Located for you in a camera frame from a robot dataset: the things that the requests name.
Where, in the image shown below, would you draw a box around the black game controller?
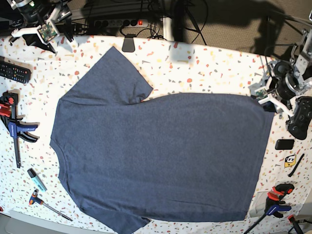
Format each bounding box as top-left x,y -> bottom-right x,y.
286,96 -> 312,140

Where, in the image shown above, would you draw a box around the blue T-shirt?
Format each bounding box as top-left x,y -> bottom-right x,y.
50,48 -> 274,234

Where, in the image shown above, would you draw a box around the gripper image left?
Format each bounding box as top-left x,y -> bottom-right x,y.
9,4 -> 73,53

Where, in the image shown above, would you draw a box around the blue bar clamp right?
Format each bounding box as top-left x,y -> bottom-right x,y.
244,183 -> 294,234

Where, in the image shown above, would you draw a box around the yellow face sticker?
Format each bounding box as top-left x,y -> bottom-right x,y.
284,154 -> 296,168

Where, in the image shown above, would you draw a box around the black TV remote control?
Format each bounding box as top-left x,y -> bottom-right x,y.
0,61 -> 31,84

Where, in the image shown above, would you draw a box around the orange clamp bottom right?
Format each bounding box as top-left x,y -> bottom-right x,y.
288,215 -> 303,234

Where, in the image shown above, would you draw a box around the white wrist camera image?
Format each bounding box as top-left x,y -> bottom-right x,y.
249,83 -> 267,99
37,21 -> 59,45

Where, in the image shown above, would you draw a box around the orange handled T-wrench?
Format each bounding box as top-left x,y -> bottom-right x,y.
29,189 -> 73,221

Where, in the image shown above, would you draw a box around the white power strip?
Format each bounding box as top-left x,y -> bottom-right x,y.
94,19 -> 149,28

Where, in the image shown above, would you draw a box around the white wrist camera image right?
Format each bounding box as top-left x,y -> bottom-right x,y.
249,83 -> 267,99

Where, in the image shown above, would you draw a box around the blue bar clamp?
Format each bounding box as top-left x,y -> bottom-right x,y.
0,92 -> 39,168
244,183 -> 294,234

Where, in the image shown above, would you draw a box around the blue bar clamp left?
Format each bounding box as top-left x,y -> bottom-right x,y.
0,92 -> 39,168

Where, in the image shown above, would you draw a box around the black table clamp mount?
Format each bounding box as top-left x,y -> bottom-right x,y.
122,34 -> 136,53

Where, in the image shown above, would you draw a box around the clear plastic bag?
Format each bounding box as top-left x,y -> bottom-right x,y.
249,192 -> 267,217

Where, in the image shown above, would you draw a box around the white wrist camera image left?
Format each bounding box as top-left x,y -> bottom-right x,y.
37,21 -> 59,45

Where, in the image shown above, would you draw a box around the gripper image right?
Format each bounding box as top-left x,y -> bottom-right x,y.
262,61 -> 301,117

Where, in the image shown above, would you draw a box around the light blue highlighter pen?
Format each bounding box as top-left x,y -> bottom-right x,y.
27,168 -> 47,192

